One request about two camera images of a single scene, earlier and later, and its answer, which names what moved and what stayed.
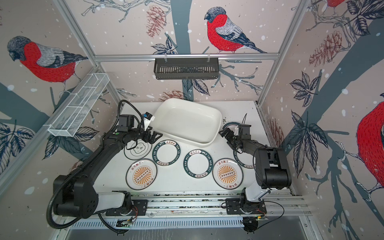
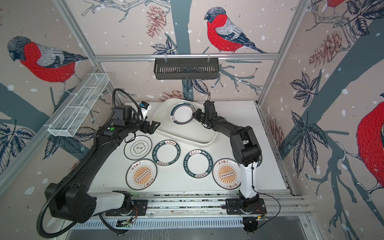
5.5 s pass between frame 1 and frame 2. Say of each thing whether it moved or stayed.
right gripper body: moved
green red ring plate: moved
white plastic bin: stayed
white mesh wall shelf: stayed
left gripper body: moved
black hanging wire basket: stayed
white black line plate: stayed
